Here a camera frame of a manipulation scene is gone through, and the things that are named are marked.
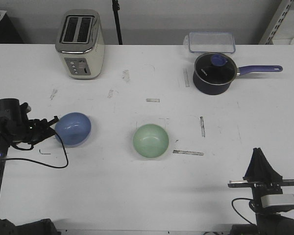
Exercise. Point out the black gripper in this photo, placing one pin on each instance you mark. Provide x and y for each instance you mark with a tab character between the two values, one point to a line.
30	131
263	180

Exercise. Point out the blue bowl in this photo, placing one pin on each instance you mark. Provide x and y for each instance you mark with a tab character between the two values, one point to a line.
73	129

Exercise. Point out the green bowl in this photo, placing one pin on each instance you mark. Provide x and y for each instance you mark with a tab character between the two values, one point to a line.
150	141

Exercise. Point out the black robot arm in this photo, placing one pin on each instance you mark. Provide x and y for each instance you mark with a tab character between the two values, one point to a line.
41	227
267	223

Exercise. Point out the cream two-slot toaster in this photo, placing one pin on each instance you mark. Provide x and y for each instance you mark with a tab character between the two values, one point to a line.
80	44

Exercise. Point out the dark blue saucepan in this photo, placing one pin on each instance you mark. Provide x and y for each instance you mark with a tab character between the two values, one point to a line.
210	89

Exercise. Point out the glass pot lid blue knob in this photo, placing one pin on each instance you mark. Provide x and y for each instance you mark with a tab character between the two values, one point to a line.
215	68

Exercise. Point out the black tripod pole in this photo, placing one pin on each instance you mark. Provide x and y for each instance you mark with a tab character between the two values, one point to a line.
116	8

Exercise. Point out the clear plastic food container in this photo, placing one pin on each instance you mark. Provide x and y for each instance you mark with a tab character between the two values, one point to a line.
202	42

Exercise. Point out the grey metal shelf upright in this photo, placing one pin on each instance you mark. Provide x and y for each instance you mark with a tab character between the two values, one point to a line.
284	7

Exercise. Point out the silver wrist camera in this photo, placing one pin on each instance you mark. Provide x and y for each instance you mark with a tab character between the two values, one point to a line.
277	200

